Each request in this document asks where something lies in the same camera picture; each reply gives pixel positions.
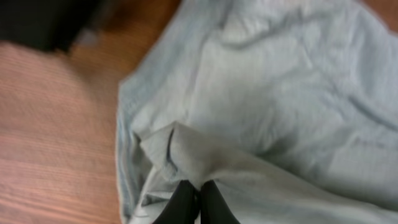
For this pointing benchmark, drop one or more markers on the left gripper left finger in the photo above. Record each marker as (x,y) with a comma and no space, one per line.
(183,207)

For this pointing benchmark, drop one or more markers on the black folded garment on stack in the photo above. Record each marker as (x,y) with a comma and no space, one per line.
(46,25)

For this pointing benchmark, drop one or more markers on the light blue t-shirt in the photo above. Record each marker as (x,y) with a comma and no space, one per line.
(289,106)

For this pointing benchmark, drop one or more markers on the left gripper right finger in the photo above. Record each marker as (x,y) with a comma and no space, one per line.
(214,209)

